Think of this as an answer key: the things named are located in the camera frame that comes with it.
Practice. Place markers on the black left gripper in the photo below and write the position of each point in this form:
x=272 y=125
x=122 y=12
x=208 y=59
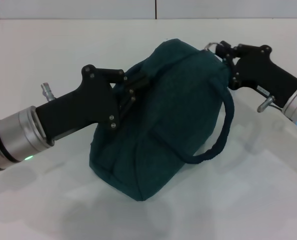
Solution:
x=83 y=105

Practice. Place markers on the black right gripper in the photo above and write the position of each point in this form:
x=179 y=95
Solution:
x=261 y=72

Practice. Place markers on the dark teal fabric bag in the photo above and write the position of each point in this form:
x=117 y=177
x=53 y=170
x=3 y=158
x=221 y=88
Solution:
x=168 y=120

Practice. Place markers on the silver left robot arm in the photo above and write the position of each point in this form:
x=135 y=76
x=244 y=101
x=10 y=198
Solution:
x=18 y=135

